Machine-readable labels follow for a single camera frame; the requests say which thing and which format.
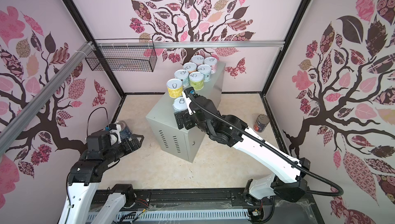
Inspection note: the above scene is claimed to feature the grey metal cabinet box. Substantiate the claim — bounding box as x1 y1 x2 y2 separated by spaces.
145 61 226 163

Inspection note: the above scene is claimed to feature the green labelled can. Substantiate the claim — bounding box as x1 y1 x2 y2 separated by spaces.
189 72 204 91

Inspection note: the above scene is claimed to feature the brown labelled can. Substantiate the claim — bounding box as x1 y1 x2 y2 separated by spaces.
254 114 270 132

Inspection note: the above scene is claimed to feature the white slotted cable duct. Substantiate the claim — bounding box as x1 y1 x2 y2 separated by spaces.
86 209 251 224

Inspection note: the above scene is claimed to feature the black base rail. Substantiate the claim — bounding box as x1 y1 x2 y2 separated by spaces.
92 188 312 212

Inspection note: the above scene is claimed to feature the aluminium rail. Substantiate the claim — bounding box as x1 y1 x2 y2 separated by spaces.
1 41 94 155
96 40 285 49

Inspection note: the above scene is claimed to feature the yellow labelled can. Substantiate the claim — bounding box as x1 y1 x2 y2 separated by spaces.
166 78 183 98

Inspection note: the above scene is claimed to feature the back aluminium rail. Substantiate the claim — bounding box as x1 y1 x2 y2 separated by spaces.
96 40 285 49

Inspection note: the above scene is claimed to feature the left aluminium rail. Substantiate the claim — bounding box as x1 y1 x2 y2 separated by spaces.
1 41 94 155

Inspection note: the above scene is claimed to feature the tall blue labelled can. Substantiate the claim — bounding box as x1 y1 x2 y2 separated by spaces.
117 121 132 140

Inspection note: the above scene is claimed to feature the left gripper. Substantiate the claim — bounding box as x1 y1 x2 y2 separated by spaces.
104 134 144 164

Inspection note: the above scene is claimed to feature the small light blue can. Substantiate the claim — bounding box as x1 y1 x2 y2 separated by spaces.
174 70 190 89

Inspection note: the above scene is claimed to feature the pink white labelled can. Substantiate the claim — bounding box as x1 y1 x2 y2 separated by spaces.
204 57 218 74

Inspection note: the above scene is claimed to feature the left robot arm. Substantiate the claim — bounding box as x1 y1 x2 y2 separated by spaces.
59 130 144 224

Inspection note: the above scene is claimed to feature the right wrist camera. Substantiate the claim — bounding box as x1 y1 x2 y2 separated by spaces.
183 87 199 116

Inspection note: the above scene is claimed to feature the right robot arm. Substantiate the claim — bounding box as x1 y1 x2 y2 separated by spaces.
175 91 344 202

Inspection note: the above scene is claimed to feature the black right corner post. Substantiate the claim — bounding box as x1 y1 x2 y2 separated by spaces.
261 0 312 97

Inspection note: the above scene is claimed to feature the black wire mesh basket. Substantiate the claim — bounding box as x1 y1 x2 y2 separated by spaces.
85 39 157 72

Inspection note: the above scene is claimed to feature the grey teal can front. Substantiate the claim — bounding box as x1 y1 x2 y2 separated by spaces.
197 64 211 83

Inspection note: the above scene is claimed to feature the orange labelled can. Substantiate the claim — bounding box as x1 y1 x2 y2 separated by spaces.
183 62 197 73

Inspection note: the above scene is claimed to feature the black corner frame post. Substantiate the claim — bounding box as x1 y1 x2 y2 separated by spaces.
62 0 126 99

